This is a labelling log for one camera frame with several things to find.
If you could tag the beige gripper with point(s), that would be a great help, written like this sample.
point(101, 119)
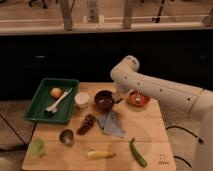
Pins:
point(117, 96)

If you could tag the green chili pepper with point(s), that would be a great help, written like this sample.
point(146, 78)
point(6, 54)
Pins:
point(136, 155)

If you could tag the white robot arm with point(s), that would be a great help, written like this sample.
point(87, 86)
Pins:
point(195, 101)

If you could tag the purple bowl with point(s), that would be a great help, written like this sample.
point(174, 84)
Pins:
point(104, 100)

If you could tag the orange bowl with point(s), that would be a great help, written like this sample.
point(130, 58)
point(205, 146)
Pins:
point(131, 99)

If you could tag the silver fork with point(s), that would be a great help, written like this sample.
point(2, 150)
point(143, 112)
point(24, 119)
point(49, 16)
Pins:
point(137, 97)

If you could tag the blue cloth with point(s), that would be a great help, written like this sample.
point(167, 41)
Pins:
point(110, 125)

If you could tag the brown grape bunch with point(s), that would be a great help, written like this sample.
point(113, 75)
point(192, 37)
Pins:
point(87, 123)

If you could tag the white cup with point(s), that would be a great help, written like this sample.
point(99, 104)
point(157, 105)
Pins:
point(82, 100)

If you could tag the orange fruit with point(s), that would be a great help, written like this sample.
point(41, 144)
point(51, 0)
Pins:
point(56, 92)

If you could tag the yellow corn cob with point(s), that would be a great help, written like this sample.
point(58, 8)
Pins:
point(99, 154)

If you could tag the small metal cup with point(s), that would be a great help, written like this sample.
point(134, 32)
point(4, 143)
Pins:
point(67, 137)

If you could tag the white dish brush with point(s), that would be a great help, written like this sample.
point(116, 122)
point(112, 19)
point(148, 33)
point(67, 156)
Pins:
point(52, 109)

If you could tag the green plastic tray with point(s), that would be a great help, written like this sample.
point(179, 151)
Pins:
point(43, 99)

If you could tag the green plastic cup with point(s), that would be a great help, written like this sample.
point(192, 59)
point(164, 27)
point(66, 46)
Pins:
point(37, 147)

